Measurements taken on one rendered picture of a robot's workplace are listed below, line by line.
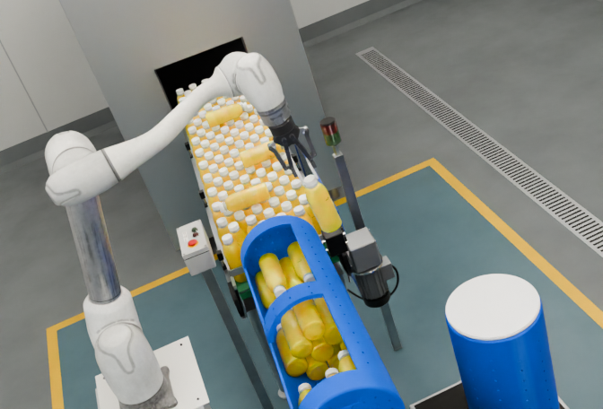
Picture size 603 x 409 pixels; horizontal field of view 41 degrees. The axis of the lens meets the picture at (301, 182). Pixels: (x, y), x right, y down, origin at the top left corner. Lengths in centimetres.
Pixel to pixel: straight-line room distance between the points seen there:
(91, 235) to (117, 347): 34
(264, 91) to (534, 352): 109
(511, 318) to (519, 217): 210
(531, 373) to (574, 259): 173
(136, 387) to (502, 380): 108
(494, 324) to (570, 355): 134
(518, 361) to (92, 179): 130
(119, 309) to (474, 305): 109
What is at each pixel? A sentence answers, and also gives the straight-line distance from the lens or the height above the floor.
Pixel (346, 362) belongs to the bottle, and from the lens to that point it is 230.
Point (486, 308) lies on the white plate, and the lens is 250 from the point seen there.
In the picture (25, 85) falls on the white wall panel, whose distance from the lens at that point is 698.
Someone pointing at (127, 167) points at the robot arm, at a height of 177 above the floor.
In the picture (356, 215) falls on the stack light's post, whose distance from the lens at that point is 341.
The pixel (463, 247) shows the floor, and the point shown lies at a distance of 439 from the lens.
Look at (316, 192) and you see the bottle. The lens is 248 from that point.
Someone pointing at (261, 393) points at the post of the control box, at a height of 24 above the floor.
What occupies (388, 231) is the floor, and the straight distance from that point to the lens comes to 462.
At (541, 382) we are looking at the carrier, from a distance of 261.
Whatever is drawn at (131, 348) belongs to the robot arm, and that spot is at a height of 125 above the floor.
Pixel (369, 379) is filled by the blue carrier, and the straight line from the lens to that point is 214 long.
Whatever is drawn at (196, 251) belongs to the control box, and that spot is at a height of 109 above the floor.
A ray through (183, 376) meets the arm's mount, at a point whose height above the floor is 101.
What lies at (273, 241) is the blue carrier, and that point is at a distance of 282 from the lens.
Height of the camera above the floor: 274
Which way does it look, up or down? 31 degrees down
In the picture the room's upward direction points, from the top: 19 degrees counter-clockwise
